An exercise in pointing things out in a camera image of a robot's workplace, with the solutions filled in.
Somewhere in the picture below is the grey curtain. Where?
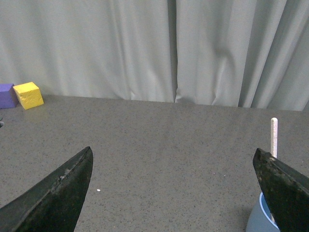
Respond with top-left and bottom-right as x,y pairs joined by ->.
0,0 -> 309,111

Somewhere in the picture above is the purple foam cube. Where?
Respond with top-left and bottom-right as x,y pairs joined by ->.
0,83 -> 19,109

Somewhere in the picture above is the blue cup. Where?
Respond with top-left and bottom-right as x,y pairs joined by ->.
246,192 -> 280,232

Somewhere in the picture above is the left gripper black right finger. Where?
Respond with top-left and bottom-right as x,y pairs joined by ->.
253,148 -> 309,232

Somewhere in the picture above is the white chopstick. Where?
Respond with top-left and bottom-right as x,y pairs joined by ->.
271,117 -> 278,158

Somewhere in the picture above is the yellow foam cube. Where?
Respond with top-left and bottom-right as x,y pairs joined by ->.
13,82 -> 44,110

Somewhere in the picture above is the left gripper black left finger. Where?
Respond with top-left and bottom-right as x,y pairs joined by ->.
0,147 -> 93,232

